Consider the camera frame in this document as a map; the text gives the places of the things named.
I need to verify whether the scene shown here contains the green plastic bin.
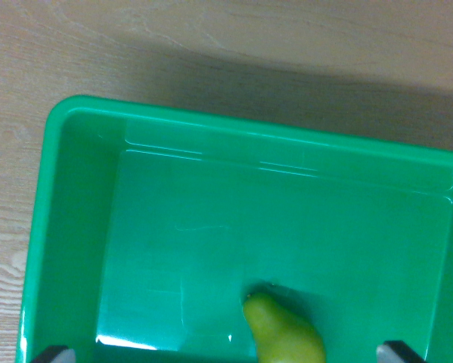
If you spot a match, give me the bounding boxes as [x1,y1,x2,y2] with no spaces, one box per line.
[17,95,453,363]

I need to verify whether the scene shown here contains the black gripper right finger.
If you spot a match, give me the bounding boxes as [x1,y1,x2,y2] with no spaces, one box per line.
[376,340,427,363]

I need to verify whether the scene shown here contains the yellow-green toy pear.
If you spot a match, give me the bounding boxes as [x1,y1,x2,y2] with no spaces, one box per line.
[242,290,328,363]

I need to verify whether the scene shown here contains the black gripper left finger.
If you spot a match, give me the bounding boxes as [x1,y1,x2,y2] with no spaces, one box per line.
[31,345,77,363]

